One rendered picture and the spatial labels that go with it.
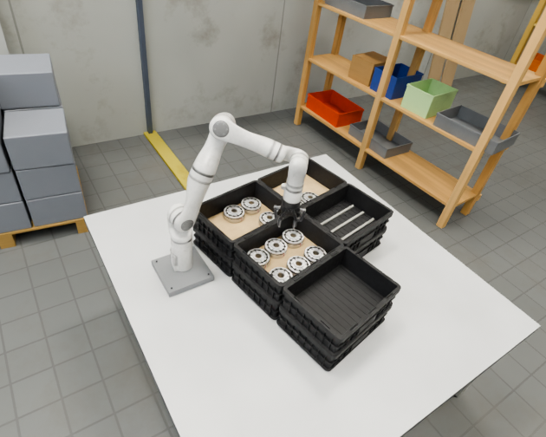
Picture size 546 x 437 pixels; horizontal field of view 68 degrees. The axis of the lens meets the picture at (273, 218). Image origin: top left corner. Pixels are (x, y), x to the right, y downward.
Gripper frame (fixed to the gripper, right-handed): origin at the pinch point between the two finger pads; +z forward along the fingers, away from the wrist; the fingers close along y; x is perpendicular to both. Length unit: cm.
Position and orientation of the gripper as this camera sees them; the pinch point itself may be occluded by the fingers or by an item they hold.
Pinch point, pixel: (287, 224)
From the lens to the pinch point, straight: 173.1
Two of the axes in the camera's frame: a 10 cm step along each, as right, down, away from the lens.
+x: 0.1, -6.4, 7.6
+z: -1.3, 7.6, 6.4
